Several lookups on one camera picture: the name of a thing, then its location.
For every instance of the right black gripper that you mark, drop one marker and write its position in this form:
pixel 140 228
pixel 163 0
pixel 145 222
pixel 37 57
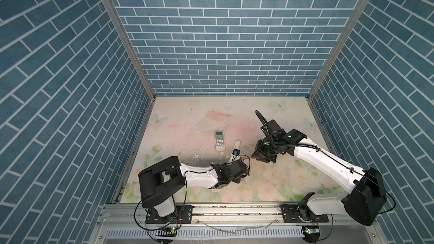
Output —
pixel 257 152

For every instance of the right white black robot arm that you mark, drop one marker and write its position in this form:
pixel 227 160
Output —
pixel 363 195

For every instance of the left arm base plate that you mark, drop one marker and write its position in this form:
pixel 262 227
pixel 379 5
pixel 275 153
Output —
pixel 181 214

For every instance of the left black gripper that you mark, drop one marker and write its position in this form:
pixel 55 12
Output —
pixel 238 181

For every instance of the right controller board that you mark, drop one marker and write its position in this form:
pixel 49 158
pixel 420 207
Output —
pixel 311 234

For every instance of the controller board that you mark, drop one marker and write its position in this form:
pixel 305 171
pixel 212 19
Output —
pixel 311 234
pixel 166 235

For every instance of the aluminium corner post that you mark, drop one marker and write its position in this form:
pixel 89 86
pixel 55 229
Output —
pixel 335 51
pixel 125 40

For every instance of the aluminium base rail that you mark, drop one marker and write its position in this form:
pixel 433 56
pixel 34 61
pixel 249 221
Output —
pixel 229 223

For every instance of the left aluminium corner post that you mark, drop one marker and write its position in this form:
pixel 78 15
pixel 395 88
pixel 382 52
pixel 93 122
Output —
pixel 125 40

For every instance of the white battery cover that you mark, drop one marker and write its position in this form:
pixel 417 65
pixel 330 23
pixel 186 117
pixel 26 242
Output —
pixel 237 144

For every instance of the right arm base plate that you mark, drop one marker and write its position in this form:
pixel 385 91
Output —
pixel 294 213

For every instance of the right aluminium corner post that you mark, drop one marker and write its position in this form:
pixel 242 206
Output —
pixel 335 51

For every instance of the orange handled screwdriver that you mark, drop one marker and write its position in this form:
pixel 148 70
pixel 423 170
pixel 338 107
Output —
pixel 246 158

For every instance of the white remote control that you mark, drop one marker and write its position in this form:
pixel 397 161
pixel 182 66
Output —
pixel 220 143

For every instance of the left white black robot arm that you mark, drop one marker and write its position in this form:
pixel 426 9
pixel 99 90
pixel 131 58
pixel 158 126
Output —
pixel 159 182

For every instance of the left controller board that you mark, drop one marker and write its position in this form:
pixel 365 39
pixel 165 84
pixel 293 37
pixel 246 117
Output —
pixel 166 235

